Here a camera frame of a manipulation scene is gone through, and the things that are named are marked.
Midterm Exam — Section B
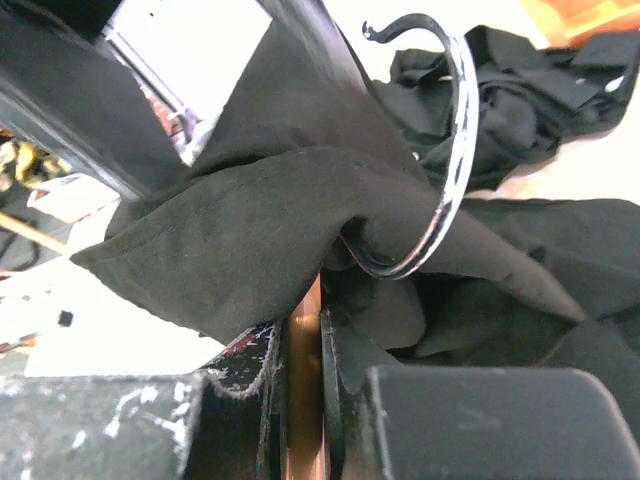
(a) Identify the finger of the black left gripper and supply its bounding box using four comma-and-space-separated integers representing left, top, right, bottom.
1, 11, 187, 199

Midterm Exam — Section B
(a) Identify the wooden compartment tray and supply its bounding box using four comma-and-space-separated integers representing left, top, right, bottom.
520, 0, 639, 47

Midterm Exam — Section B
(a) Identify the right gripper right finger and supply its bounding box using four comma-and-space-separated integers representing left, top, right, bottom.
321, 311, 639, 479

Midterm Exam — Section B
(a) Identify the black t-shirt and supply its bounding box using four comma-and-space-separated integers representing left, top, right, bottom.
73, 1, 639, 430

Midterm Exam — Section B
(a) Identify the black button-up shirt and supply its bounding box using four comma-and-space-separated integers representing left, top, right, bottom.
373, 26, 639, 191

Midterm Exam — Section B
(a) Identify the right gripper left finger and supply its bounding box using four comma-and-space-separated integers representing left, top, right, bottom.
1, 322, 286, 479

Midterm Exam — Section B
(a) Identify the orange hanger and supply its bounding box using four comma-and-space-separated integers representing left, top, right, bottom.
284, 13, 480, 480

